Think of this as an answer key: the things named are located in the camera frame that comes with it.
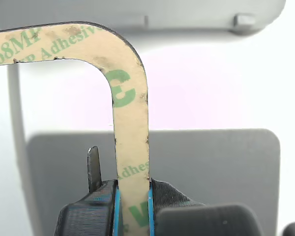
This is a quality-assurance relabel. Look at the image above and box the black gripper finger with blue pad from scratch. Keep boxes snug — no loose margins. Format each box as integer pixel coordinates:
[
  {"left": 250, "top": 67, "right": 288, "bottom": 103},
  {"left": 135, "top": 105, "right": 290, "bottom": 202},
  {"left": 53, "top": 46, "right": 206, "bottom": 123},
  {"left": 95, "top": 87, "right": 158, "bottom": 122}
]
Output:
[
  {"left": 54, "top": 146, "right": 125, "bottom": 236},
  {"left": 147, "top": 178, "right": 263, "bottom": 236}
]

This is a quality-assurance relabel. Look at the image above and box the tan rectangular adhesive frame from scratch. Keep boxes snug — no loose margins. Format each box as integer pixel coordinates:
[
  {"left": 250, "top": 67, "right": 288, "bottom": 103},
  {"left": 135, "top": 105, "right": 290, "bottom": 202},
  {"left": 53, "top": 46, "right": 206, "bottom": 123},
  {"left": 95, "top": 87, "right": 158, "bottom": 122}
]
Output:
[{"left": 0, "top": 21, "right": 156, "bottom": 236}]

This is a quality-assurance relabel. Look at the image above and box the grey holder with dark legs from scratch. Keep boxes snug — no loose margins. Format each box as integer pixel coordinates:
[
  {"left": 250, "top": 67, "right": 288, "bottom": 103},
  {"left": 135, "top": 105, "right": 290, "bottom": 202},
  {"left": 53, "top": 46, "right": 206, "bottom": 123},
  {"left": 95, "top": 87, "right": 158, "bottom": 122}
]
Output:
[{"left": 0, "top": 0, "right": 287, "bottom": 38}]

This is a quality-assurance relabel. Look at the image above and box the flat grey tray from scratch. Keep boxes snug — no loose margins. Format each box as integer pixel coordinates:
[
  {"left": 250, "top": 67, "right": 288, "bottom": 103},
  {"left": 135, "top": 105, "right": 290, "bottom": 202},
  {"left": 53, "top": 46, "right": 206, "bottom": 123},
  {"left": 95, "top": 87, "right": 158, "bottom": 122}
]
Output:
[{"left": 27, "top": 127, "right": 281, "bottom": 236}]

